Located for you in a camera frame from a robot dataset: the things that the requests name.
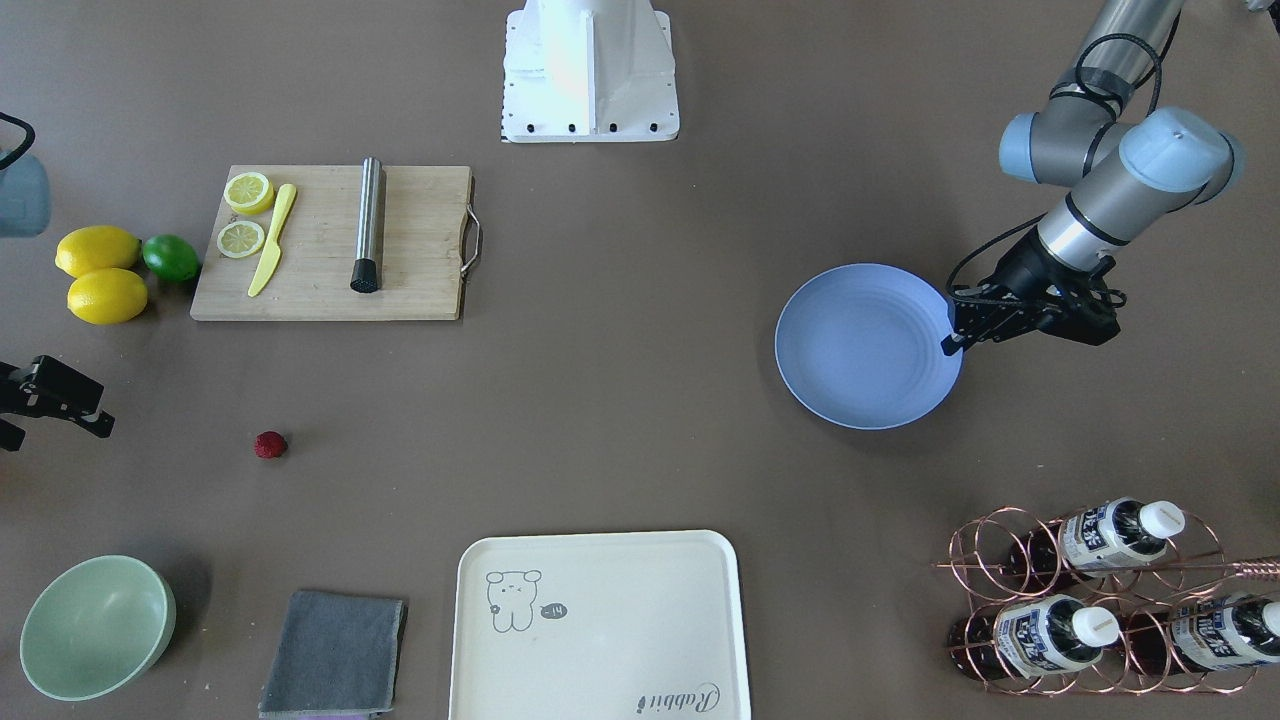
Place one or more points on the tea bottle front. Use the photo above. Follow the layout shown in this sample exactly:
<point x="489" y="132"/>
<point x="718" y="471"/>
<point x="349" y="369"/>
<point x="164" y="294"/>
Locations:
<point x="1119" y="534"/>

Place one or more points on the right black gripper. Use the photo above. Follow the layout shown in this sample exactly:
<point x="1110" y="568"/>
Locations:
<point x="38" y="384"/>

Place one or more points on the cream rabbit tray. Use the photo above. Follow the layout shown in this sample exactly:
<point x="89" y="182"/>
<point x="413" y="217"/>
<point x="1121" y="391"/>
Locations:
<point x="636" y="625"/>

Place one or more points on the wooden cutting board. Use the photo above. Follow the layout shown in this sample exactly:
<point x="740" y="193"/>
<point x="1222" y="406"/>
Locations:
<point x="423" y="251"/>

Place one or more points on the red strawberry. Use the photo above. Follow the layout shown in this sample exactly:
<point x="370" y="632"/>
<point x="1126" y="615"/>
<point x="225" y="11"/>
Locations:
<point x="270" y="445"/>

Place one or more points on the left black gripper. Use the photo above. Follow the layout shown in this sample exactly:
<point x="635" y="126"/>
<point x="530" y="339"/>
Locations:
<point x="1022" y="270"/>

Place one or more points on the yellow plastic knife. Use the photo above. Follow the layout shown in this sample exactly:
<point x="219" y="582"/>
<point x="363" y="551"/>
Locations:
<point x="271" y="252"/>

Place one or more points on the tea bottle rear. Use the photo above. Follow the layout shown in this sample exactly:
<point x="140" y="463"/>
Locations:
<point x="1222" y="634"/>

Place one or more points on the green lime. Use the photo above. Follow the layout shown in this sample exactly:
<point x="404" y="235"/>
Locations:
<point x="170" y="258"/>

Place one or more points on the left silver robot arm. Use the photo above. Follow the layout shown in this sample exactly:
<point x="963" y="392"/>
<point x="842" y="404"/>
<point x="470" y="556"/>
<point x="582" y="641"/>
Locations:
<point x="1120" y="179"/>

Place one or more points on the lemon slice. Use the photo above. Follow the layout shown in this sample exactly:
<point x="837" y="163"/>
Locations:
<point x="240" y="239"/>
<point x="249" y="193"/>

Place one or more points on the yellow lemon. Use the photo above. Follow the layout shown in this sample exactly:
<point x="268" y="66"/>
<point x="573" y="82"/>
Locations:
<point x="96" y="247"/>
<point x="107" y="296"/>

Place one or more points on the green bowl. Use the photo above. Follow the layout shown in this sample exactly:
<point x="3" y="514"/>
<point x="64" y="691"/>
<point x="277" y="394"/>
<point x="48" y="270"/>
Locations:
<point x="97" y="627"/>

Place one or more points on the lemon slice lower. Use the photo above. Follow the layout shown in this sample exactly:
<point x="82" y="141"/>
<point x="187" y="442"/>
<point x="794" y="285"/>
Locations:
<point x="240" y="239"/>

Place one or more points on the tea bottle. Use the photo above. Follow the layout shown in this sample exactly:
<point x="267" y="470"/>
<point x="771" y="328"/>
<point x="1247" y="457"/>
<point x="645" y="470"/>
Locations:
<point x="1056" y="635"/>
<point x="1222" y="634"/>
<point x="1119" y="534"/>

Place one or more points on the lemon slice upper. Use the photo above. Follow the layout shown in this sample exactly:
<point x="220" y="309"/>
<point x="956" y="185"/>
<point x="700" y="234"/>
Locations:
<point x="249" y="193"/>

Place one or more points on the blue plate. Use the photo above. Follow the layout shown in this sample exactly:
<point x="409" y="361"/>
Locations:
<point x="861" y="347"/>

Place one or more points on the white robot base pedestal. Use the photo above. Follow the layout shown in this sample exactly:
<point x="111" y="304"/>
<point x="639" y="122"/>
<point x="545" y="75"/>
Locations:
<point x="589" y="72"/>

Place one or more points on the grey folded cloth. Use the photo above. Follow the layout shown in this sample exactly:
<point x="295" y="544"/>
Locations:
<point x="337" y="658"/>

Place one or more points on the copper wire bottle rack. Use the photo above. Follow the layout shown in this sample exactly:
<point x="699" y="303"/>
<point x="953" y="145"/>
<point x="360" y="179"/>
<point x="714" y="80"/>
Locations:
<point x="1196" y="569"/>

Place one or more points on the tea bottle middle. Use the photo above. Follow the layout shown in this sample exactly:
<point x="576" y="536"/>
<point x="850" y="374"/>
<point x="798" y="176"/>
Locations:
<point x="1056" y="635"/>

